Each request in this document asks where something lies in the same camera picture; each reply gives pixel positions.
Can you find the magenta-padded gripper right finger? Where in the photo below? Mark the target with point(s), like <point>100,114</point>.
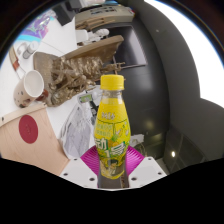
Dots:
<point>148,170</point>

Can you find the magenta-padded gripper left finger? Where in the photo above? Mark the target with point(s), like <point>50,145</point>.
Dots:
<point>78,171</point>

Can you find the yellow drink bottle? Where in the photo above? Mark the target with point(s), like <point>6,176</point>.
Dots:
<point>111,133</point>

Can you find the round ceiling light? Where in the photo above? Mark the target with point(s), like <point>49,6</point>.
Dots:
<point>173,154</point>

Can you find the light wooden board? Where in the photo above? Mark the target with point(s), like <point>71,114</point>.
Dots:
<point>36,153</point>

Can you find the flat round red coaster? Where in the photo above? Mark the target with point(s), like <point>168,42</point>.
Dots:
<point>28,129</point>

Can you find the white bottle with green label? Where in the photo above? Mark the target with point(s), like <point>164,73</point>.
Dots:
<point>86,98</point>

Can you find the white spotted mug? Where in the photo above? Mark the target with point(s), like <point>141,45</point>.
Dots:
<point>25,93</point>

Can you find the golden sculpture on wooden base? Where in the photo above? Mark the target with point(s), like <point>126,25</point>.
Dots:
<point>73,75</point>

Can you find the small white jar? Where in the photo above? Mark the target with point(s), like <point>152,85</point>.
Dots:
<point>30,49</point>

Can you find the purple painted sheet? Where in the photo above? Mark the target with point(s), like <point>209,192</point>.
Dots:
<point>36,28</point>

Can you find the black wall screen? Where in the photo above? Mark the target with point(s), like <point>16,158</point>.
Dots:
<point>131,46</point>

